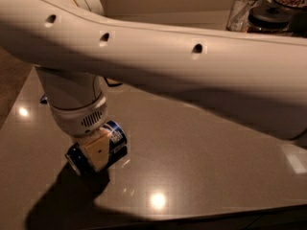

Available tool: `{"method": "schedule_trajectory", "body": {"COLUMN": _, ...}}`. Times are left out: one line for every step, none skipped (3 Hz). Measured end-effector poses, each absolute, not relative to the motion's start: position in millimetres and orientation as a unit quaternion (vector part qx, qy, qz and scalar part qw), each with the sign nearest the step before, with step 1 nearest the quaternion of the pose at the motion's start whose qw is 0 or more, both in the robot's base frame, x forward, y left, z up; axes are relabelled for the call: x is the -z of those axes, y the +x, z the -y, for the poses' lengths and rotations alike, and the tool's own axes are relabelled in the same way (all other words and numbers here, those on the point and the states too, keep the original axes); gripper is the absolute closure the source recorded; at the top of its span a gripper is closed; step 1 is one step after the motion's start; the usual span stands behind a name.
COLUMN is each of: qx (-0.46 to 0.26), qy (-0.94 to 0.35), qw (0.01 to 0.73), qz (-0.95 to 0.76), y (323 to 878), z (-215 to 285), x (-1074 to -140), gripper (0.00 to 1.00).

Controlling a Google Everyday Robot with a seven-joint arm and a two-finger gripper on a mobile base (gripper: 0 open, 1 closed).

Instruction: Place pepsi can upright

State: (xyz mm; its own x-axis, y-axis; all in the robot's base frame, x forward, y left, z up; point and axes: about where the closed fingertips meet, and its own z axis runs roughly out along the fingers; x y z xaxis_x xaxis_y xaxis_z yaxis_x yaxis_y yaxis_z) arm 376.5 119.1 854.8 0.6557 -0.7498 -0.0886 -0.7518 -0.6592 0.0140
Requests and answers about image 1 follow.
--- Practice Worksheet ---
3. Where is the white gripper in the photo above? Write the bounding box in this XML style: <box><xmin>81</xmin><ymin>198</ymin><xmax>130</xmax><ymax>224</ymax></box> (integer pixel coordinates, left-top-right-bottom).
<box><xmin>50</xmin><ymin>94</ymin><xmax>110</xmax><ymax>173</ymax></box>

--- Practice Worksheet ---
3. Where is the blue pepsi can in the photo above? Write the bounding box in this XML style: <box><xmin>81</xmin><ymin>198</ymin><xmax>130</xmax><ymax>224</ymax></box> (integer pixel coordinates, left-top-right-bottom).
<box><xmin>65</xmin><ymin>121</ymin><xmax>127</xmax><ymax>176</ymax></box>

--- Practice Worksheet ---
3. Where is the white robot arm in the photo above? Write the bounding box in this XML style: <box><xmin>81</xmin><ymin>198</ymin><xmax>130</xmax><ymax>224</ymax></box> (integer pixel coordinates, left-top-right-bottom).
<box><xmin>0</xmin><ymin>0</ymin><xmax>307</xmax><ymax>173</ymax></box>

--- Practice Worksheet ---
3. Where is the yellow sponge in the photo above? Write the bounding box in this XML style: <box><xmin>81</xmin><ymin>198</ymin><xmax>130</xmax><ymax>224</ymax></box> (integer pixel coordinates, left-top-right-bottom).
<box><xmin>105</xmin><ymin>78</ymin><xmax>122</xmax><ymax>87</ymax></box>

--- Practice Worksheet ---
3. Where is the blue snack wrapper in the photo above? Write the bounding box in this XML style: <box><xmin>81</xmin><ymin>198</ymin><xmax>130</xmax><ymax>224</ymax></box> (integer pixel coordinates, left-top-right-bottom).
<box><xmin>39</xmin><ymin>94</ymin><xmax>48</xmax><ymax>104</ymax></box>

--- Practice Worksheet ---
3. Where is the clear glass cup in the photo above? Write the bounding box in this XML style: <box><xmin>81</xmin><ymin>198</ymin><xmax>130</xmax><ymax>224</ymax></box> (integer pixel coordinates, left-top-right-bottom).
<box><xmin>226</xmin><ymin>0</ymin><xmax>263</xmax><ymax>32</ymax></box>

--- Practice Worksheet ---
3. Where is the black-lidded glass jar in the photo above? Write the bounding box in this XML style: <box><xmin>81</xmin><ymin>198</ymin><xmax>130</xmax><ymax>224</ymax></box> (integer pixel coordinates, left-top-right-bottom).
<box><xmin>247</xmin><ymin>3</ymin><xmax>292</xmax><ymax>35</ymax></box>

